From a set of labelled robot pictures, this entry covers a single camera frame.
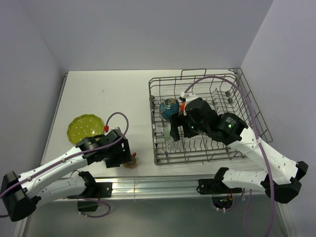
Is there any blue bowl beige inside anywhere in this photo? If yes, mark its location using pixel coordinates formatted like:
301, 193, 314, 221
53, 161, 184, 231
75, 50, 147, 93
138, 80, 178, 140
158, 98, 180, 120

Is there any orange bowl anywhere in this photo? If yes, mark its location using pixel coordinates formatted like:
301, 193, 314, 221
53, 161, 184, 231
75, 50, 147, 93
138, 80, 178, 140
180, 102, 186, 111

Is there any small orange mug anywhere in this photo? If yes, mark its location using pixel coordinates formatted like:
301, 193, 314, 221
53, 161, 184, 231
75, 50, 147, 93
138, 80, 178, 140
123, 153, 137, 169

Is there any clear drinking glass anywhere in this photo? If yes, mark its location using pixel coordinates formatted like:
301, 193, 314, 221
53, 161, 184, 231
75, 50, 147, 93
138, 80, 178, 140
167, 141, 179, 152

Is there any yellow-green dotted plate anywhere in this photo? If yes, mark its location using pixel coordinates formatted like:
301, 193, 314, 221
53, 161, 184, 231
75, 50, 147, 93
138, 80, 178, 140
66, 114, 105, 145

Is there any mint green cup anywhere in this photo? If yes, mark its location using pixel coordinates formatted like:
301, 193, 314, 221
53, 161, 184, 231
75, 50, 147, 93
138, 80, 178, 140
165, 132, 172, 142

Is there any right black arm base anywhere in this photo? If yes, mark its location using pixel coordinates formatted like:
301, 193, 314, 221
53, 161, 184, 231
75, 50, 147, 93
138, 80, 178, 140
196, 179, 242, 195

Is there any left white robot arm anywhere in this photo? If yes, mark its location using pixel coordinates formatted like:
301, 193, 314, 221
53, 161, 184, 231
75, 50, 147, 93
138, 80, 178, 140
0, 129, 132, 222

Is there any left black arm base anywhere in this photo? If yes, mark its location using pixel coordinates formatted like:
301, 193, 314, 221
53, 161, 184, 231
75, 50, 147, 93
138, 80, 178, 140
78, 182, 112, 198

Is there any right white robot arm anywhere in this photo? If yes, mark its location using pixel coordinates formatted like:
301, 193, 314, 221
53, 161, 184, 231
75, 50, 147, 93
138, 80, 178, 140
170, 97, 308, 203

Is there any grey wire dish rack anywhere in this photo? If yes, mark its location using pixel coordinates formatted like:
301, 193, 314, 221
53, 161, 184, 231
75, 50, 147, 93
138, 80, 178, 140
149, 68, 273, 165

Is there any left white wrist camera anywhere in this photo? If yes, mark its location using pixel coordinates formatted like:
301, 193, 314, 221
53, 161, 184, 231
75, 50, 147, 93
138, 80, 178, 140
104, 125, 121, 134

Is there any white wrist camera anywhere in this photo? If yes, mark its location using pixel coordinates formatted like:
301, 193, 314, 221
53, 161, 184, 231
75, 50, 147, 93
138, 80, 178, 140
180, 92, 198, 116
104, 125, 121, 134

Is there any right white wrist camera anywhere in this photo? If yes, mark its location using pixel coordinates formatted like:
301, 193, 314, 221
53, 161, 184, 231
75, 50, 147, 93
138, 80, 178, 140
180, 92, 198, 116

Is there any aluminium mounting rail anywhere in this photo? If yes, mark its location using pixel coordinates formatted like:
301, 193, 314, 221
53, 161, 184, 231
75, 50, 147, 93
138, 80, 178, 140
13, 174, 289, 237

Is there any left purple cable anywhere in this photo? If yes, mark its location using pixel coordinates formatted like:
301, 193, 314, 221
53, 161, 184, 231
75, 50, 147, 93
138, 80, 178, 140
0, 112, 129, 219

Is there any purple cable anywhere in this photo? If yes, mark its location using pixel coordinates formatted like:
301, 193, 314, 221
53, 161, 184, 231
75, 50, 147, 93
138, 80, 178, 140
0, 112, 129, 219
185, 76, 275, 237

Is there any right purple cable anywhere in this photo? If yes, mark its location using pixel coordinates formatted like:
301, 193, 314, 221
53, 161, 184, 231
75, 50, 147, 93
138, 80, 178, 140
185, 76, 275, 237

